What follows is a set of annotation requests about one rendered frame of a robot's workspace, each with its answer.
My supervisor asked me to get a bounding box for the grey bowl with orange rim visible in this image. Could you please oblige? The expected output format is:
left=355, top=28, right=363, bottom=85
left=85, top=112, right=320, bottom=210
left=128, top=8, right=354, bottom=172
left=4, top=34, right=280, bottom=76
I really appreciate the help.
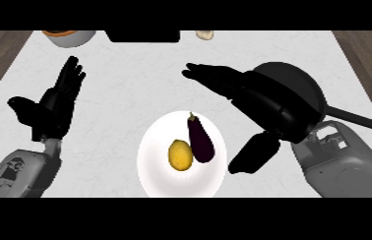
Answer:
left=41, top=30, right=97, bottom=49

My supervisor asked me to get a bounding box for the black frying pan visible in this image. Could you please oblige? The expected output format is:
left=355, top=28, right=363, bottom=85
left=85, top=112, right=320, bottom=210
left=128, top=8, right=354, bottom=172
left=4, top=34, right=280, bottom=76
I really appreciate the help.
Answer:
left=251, top=61, right=372, bottom=130

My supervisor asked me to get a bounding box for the pale beige object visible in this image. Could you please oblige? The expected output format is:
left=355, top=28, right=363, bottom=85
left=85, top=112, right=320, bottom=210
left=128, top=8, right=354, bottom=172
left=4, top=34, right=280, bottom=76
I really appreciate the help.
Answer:
left=195, top=30, right=215, bottom=41

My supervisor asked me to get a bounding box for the white round plate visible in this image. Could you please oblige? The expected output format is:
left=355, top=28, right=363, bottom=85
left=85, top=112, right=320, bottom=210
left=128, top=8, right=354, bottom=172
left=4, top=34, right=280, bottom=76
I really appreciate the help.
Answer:
left=137, top=110, right=229, bottom=199

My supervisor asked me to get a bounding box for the yellow lemon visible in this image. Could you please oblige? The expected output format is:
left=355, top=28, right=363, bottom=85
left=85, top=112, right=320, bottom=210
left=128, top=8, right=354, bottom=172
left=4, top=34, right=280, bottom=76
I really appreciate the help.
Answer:
left=167, top=139, right=195, bottom=172

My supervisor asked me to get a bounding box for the dark purple eggplant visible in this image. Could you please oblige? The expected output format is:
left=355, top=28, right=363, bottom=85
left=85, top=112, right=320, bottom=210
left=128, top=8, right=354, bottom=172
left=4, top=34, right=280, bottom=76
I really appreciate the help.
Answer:
left=186, top=111, right=217, bottom=164

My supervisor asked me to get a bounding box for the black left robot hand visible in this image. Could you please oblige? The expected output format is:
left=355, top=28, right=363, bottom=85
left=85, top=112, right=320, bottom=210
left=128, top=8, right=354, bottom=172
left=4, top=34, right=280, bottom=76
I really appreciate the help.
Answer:
left=6, top=55, right=87, bottom=143

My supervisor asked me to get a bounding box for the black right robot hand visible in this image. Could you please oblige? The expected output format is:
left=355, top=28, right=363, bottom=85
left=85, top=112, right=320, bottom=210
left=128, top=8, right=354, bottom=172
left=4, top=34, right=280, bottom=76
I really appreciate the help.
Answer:
left=180, top=62, right=313, bottom=175

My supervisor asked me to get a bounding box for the black rectangular appliance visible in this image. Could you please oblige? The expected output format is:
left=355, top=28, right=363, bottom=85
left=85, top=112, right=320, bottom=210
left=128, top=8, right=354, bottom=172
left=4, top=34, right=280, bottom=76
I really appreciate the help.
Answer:
left=105, top=30, right=181, bottom=43

